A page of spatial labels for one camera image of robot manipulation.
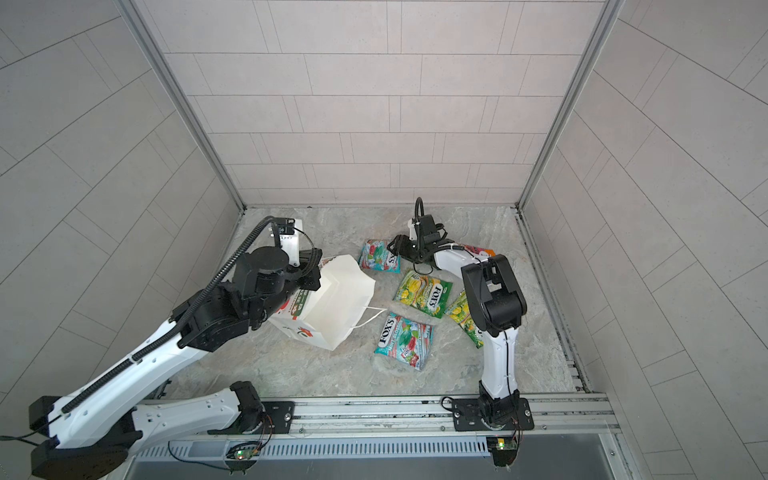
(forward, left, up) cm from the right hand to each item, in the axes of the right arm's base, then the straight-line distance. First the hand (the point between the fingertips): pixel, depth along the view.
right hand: (393, 247), depth 98 cm
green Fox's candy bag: (-15, -8, -4) cm, 18 cm away
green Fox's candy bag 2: (-22, -18, -4) cm, 29 cm away
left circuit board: (-52, +34, -2) cm, 63 cm away
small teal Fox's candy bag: (-1, +6, -2) cm, 7 cm away
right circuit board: (-54, -23, -8) cm, 59 cm away
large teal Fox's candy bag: (-30, -2, -3) cm, 30 cm away
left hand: (-22, +13, +27) cm, 37 cm away
